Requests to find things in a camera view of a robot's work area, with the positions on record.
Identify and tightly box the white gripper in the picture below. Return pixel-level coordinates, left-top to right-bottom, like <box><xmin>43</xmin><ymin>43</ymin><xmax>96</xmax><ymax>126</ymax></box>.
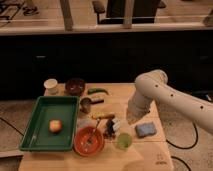
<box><xmin>126</xmin><ymin>107</ymin><xmax>149</xmax><ymax>125</ymax></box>

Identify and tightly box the black and white brush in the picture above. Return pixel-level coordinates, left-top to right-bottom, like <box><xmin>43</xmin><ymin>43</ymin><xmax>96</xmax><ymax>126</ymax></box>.
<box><xmin>106</xmin><ymin>118</ymin><xmax>120</xmax><ymax>132</ymax></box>

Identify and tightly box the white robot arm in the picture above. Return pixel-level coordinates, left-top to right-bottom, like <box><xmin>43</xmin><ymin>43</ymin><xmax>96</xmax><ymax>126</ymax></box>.
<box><xmin>128</xmin><ymin>69</ymin><xmax>213</xmax><ymax>135</ymax></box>

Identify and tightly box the clear green plastic cup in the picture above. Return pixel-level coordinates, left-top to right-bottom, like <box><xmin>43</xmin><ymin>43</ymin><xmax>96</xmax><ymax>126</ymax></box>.
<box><xmin>116</xmin><ymin>133</ymin><xmax>132</xmax><ymax>150</ymax></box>

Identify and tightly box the metal measuring cup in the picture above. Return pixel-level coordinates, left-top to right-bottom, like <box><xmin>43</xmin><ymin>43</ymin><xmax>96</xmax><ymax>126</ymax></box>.
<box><xmin>80</xmin><ymin>97</ymin><xmax>104</xmax><ymax>114</ymax></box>

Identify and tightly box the white ceramic cup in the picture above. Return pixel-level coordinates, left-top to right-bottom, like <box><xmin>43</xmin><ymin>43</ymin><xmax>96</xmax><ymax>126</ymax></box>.
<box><xmin>44</xmin><ymin>78</ymin><xmax>58</xmax><ymax>94</ymax></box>

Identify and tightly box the blue sponge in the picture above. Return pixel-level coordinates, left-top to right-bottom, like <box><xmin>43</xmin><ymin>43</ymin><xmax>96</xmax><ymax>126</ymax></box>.
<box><xmin>135</xmin><ymin>122</ymin><xmax>157</xmax><ymax>138</ymax></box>

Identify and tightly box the yellow banana toy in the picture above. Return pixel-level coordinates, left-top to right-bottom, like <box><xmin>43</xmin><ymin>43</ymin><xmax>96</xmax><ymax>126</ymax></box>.
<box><xmin>91</xmin><ymin>113</ymin><xmax>115</xmax><ymax>119</ymax></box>

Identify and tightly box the orange bowl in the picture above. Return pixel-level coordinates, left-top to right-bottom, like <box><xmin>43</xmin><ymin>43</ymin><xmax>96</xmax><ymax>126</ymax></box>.
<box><xmin>74</xmin><ymin>126</ymin><xmax>105</xmax><ymax>157</ymax></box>

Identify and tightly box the utensil in orange bowl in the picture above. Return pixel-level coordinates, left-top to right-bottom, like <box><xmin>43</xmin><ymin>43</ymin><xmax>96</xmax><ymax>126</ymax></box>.
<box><xmin>85</xmin><ymin>118</ymin><xmax>101</xmax><ymax>147</ymax></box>

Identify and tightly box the dark maroon bowl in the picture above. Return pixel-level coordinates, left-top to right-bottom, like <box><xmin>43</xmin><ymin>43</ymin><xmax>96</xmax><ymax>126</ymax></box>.
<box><xmin>65</xmin><ymin>78</ymin><xmax>85</xmax><ymax>96</ymax></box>

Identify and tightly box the yellow round fruit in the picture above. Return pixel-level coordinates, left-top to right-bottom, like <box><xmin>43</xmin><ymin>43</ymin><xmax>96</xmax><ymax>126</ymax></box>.
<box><xmin>49</xmin><ymin>120</ymin><xmax>62</xmax><ymax>133</ymax></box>

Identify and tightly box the black office chair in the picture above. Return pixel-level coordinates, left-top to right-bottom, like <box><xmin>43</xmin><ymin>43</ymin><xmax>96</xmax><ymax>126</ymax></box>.
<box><xmin>92</xmin><ymin>0</ymin><xmax>166</xmax><ymax>24</ymax></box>

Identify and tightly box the green plastic tray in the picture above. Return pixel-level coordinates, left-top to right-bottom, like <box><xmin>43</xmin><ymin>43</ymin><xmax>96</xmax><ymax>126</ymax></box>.
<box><xmin>19</xmin><ymin>96</ymin><xmax>79</xmax><ymax>152</ymax></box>

